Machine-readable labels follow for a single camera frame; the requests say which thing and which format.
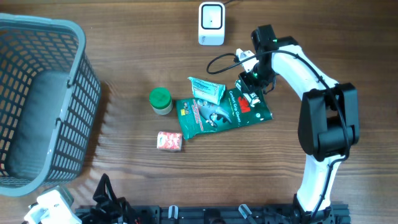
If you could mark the grey plastic shopping basket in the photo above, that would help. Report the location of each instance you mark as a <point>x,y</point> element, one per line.
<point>49,99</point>

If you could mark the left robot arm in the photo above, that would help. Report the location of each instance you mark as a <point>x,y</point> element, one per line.
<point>109,207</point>

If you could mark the green lid jar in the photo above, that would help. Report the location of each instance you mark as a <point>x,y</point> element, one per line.
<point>161,101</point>

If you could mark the green 3M gloves package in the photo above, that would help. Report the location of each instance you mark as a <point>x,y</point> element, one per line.
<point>197,116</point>

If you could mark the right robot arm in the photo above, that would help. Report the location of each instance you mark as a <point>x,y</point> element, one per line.
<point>329,119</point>

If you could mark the red white patterned box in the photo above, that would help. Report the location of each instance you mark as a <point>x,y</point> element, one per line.
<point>169,141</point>

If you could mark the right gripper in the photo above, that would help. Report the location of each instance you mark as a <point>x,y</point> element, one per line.
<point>250,85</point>

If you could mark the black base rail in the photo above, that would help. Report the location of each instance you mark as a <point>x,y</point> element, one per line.
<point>276,213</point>

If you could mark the white teal pouch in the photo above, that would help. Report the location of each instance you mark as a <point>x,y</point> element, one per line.
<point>211,92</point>

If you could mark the white barcode scanner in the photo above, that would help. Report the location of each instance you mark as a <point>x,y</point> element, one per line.
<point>211,23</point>

